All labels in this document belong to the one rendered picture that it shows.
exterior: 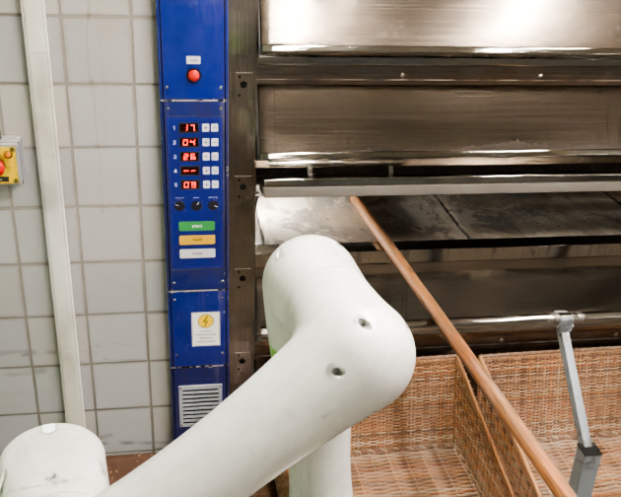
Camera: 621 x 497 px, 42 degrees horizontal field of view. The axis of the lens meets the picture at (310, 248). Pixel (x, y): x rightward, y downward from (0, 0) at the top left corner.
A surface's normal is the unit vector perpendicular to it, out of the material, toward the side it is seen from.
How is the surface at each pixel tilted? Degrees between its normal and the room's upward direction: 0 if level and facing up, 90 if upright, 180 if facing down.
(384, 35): 70
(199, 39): 90
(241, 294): 90
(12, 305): 90
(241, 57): 90
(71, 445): 10
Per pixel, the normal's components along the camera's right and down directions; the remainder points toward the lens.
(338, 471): 0.53, 0.37
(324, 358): -0.39, -0.27
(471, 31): 0.16, 0.09
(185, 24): 0.15, 0.43
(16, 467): -0.28, -0.77
